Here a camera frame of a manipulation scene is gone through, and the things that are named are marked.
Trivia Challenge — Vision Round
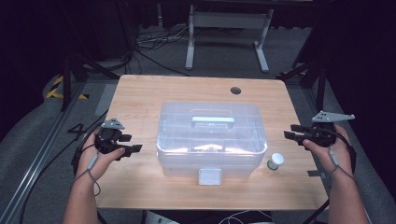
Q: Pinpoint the person's right hand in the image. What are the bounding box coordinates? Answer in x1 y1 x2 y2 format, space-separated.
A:
302 124 355 180

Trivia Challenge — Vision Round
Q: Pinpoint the right hand-held gripper cable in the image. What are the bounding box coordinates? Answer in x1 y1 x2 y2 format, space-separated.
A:
303 127 358 224

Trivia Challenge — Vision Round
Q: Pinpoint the black tripod stand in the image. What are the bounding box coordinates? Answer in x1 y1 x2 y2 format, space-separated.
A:
276 55 329 113
60 52 120 112

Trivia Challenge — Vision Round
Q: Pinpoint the grey left wrist strap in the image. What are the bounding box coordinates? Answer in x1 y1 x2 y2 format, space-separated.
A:
74 152 102 197

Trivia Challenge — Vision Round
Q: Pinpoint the small white bottle green label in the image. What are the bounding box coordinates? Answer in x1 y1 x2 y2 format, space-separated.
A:
266 152 285 171

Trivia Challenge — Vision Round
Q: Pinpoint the hand-held gripper cable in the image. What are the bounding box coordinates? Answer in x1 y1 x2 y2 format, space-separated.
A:
303 127 358 224
70 122 108 224

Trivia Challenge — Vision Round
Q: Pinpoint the left hand-held gripper cable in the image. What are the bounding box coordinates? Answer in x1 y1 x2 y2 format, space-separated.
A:
70 122 108 224

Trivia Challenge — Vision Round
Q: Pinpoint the floor cable bundle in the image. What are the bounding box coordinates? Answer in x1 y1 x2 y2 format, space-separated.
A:
134 24 191 52

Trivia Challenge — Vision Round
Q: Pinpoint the white flat object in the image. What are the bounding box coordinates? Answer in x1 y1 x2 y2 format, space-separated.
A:
146 210 176 224

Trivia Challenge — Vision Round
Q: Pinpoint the white metal desk frame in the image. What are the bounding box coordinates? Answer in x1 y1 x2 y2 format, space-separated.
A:
185 4 275 74

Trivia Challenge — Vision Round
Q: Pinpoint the grey right wrist strap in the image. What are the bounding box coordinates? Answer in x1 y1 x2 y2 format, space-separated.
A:
326 147 358 185

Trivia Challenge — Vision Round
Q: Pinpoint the person's left hand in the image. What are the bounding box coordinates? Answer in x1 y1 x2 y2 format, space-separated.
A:
75 128 126 185

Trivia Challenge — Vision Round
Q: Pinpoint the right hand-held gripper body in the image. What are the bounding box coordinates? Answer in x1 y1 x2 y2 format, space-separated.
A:
306 110 356 147

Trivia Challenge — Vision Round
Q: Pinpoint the long black floor cable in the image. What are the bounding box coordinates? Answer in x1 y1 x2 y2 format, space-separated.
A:
18 108 110 224

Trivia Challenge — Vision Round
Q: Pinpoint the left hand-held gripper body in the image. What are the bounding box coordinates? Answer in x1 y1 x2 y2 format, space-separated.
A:
93 117 126 155

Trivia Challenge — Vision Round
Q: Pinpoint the clear plastic storage box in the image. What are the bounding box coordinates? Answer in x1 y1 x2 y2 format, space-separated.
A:
156 101 269 187

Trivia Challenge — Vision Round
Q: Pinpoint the thin white cable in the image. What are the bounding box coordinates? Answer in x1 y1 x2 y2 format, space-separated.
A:
218 209 275 224

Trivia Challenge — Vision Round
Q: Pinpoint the grey wrist strap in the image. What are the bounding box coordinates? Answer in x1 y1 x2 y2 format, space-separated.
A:
74 152 102 197
326 147 358 185

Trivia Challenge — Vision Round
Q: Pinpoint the yellow black hazard tape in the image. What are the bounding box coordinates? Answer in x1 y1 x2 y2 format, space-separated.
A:
46 75 90 101

